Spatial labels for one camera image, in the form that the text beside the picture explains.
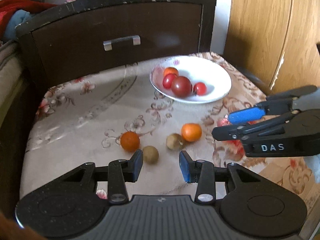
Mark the dark wooden nightstand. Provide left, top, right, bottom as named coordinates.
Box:
left=15, top=0, right=217, bottom=86

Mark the small red cherry tomato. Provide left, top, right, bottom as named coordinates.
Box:
left=193, top=82, right=207, bottom=96

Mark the white floral porcelain bowl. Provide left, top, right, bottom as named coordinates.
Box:
left=149, top=56, right=232, bottom=104

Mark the tan longan fruit round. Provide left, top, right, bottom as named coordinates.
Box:
left=143, top=146, right=159, bottom=164

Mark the red blanket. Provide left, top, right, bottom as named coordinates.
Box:
left=0, top=0, right=56, bottom=38

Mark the red cherry tomato oval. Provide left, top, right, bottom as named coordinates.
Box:
left=162, top=73, right=177, bottom=89

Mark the orange tangerine front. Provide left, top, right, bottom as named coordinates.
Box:
left=181, top=123, right=202, bottom=142

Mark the brown longan fruit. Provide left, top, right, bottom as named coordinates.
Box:
left=166, top=133, right=185, bottom=151

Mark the blue garment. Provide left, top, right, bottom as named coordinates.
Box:
left=3, top=10, right=34, bottom=42

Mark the large dark red tomato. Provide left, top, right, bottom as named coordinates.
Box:
left=171, top=76, right=193, bottom=98

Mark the wooden wardrobe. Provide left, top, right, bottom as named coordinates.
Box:
left=223, top=0, right=319, bottom=94

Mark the silver drawer handle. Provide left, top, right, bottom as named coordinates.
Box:
left=103, top=35, right=141, bottom=51

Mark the floral beige tablecloth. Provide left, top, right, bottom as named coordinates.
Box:
left=20, top=53, right=319, bottom=212

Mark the orange tangerine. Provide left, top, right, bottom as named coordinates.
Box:
left=181, top=123, right=202, bottom=142
left=163, top=67, right=179, bottom=77
left=120, top=131, right=140, bottom=152

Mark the beige quilted mattress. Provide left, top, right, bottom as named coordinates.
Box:
left=0, top=40, right=23, bottom=124

